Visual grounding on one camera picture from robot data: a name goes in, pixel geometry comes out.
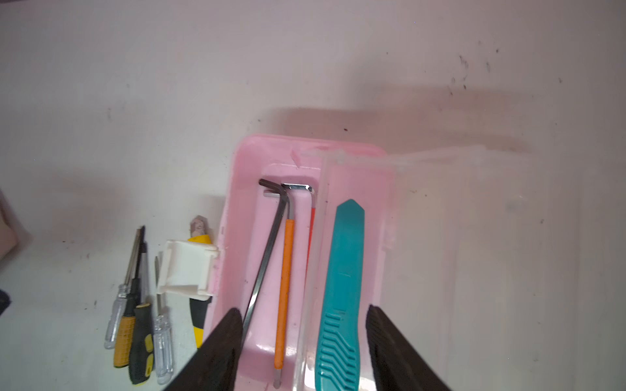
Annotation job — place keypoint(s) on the yellow black screwdriver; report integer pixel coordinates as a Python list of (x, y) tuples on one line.
[(142, 349)]

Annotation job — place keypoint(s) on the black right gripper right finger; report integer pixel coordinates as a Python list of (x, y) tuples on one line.
[(396, 364)]

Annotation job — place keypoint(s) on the pink plastic tool box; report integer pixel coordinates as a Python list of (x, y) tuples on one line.
[(505, 271)]

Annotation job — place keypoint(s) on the yellow black utility knife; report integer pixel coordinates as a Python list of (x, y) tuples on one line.
[(199, 234)]

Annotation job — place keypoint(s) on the orange handled hex key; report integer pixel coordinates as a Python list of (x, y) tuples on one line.
[(283, 307)]

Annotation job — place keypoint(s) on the orange handled screwdriver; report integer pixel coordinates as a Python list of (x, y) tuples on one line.
[(121, 357)]

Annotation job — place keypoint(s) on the clear handled screwdriver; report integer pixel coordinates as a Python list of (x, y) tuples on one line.
[(120, 301), (163, 344)]

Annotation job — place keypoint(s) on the teal utility knife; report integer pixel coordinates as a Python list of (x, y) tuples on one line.
[(338, 348)]

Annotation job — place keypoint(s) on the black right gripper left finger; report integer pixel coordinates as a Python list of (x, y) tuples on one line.
[(215, 364)]

